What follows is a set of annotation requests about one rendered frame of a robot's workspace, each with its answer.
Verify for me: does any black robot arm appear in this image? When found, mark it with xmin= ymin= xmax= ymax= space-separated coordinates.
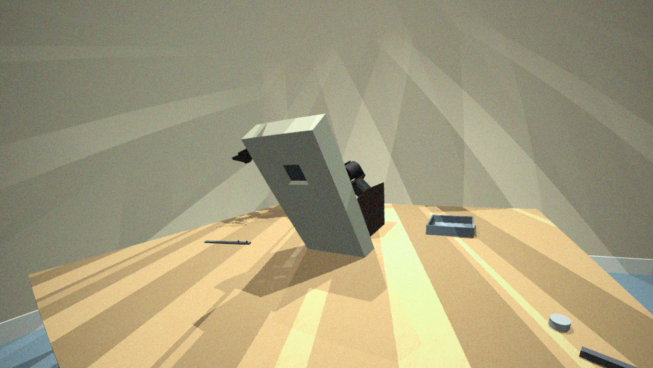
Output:
xmin=344 ymin=161 xmax=370 ymax=197

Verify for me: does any grey short cylinder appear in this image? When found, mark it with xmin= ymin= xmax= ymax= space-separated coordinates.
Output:
xmin=548 ymin=313 xmax=571 ymax=332

